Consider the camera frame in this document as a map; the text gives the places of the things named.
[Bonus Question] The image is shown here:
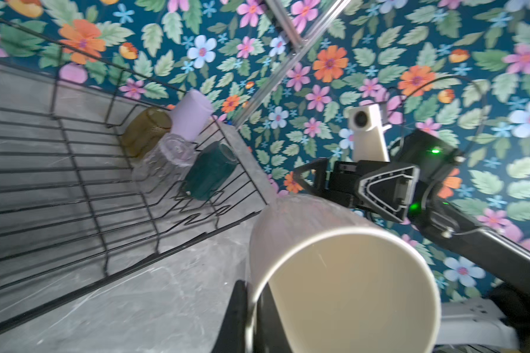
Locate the clear glass cup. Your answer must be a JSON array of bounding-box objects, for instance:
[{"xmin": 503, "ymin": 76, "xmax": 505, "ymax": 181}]
[{"xmin": 132, "ymin": 133, "xmax": 197, "ymax": 196}]

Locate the lilac plastic cup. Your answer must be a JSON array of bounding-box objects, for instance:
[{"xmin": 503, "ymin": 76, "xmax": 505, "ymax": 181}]
[{"xmin": 169, "ymin": 89, "xmax": 214, "ymax": 142}]

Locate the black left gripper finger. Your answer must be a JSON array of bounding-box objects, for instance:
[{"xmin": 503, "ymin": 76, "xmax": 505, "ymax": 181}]
[{"xmin": 211, "ymin": 280, "xmax": 291, "ymax": 352}]

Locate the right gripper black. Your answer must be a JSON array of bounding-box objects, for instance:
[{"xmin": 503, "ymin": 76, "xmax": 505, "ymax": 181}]
[{"xmin": 293, "ymin": 158, "xmax": 420, "ymax": 223}]

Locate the green mug cream inside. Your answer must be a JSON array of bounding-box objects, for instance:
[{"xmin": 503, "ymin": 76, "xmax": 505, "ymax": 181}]
[{"xmin": 182, "ymin": 141, "xmax": 237, "ymax": 201}]

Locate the amber textured glass cup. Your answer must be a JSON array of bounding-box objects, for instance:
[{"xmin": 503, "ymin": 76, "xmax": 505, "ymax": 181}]
[{"xmin": 122, "ymin": 107, "xmax": 172, "ymax": 159}]

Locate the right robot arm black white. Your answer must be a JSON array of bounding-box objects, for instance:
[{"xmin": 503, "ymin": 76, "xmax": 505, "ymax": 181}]
[{"xmin": 293, "ymin": 131, "xmax": 530, "ymax": 352}]

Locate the black wire dish rack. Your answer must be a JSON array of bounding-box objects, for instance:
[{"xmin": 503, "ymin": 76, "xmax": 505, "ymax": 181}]
[{"xmin": 0, "ymin": 17, "xmax": 266, "ymax": 335}]

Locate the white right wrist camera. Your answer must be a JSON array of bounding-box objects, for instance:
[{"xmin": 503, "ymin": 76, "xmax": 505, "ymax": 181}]
[{"xmin": 347, "ymin": 103, "xmax": 390, "ymax": 162}]

